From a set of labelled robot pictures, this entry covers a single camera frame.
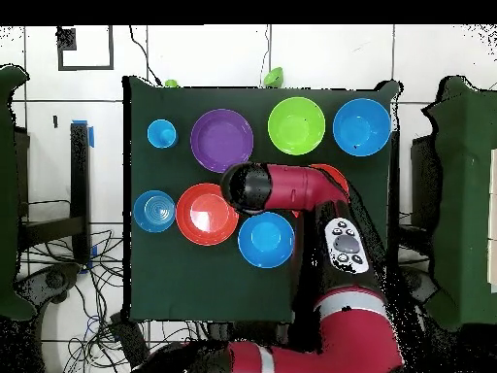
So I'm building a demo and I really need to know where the low blue ridged bowl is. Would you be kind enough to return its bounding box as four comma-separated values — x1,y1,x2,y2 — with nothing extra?
132,188,177,234

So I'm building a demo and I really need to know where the small green bowl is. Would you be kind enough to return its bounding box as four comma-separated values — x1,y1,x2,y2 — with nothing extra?
262,66,284,88

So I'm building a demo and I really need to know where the dark green table cloth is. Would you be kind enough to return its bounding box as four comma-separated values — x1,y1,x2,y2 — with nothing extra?
121,75,401,323

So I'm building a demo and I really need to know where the large blue bowl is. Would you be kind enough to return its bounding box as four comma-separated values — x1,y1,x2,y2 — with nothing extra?
332,97,392,157

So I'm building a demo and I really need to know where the medium blue bowl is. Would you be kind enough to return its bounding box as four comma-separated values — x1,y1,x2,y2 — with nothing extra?
237,211,296,270

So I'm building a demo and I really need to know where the neighbouring green cloth table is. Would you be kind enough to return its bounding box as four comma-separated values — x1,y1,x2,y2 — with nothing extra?
0,64,38,322
420,75,497,331

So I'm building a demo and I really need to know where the black table frame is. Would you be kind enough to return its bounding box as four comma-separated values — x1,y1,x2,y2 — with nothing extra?
15,121,92,265

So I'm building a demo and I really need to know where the blue cup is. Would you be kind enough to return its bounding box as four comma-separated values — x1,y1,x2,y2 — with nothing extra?
146,119,179,150

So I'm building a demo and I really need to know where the dark office chair base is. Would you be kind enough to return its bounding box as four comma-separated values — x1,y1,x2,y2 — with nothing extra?
15,261,83,308
399,265,440,308

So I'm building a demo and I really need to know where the black power strip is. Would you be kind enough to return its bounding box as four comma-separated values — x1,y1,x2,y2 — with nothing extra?
110,312,150,368

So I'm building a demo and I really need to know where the purple bowl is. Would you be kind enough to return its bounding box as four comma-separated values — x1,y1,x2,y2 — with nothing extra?
189,108,255,174

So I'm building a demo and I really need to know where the black floor cable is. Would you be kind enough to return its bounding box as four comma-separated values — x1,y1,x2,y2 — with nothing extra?
128,24,163,87

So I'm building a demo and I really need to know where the red-orange bowl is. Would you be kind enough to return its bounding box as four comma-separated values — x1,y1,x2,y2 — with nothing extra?
308,162,350,199
175,182,241,247

